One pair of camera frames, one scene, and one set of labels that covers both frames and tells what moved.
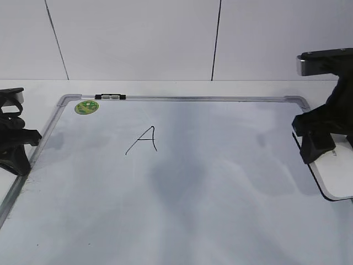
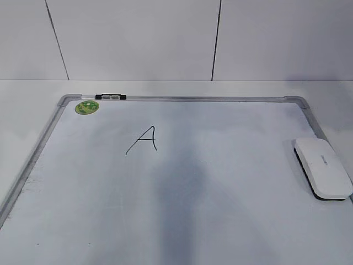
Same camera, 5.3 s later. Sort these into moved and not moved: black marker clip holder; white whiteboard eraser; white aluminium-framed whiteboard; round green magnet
Moved: white whiteboard eraser
Not moved: black marker clip holder; white aluminium-framed whiteboard; round green magnet
